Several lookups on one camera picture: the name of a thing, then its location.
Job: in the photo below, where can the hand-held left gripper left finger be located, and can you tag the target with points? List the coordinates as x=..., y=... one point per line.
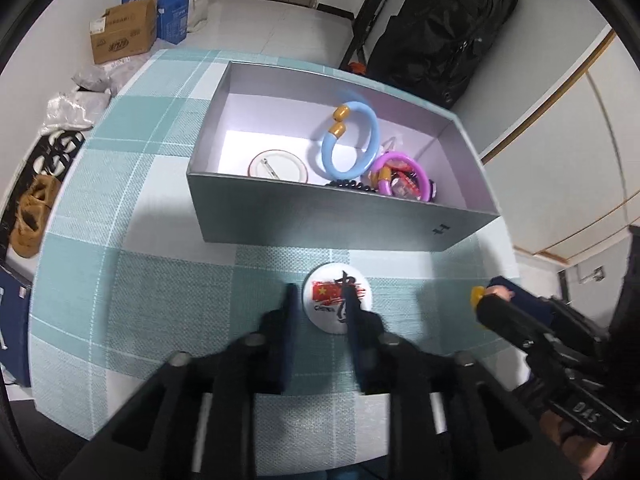
x=290, y=320

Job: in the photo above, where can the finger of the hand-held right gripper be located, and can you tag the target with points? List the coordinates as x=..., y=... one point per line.
x=500, y=317
x=525, y=300

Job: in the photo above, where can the printed round badge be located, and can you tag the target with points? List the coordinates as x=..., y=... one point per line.
x=325, y=305

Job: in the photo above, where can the brown boot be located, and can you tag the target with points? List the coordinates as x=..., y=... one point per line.
x=42, y=192
x=27, y=232

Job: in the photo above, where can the black tripod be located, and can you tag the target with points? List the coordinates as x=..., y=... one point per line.
x=375, y=5

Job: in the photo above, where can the wall socket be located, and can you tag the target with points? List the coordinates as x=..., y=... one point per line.
x=592, y=273

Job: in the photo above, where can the small yellow ornament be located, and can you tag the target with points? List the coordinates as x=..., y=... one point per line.
x=477, y=294

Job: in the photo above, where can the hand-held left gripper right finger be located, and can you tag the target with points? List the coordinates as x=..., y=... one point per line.
x=356, y=325

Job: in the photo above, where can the orange tool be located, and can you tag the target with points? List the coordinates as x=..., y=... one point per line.
x=357, y=67

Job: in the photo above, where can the teal checkered tablecloth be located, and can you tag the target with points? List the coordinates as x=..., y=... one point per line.
x=125, y=285

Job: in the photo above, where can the dark grey trousers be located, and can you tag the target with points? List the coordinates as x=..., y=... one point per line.
x=40, y=450

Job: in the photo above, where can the person's right hand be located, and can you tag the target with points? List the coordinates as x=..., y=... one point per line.
x=575, y=455

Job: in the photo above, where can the silver plastic bag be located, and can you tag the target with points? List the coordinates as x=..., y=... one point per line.
x=65, y=112

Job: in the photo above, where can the white pin badge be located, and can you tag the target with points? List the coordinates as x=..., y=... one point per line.
x=285, y=165

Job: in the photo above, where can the blue carton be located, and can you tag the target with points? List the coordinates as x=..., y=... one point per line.
x=175, y=17

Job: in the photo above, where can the black backpack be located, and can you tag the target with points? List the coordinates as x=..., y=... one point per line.
x=440, y=25

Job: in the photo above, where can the grey cardboard box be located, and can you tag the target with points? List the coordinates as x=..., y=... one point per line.
x=300, y=215

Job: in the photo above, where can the brown cardboard carton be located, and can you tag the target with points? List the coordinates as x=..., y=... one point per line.
x=125, y=30

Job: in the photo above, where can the small grey plastic bag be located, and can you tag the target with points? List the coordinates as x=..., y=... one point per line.
x=92, y=79

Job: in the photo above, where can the dark blue shoe box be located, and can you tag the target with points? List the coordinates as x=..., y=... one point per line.
x=12, y=330

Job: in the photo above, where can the white wardrobe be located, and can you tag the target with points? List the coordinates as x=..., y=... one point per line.
x=565, y=160

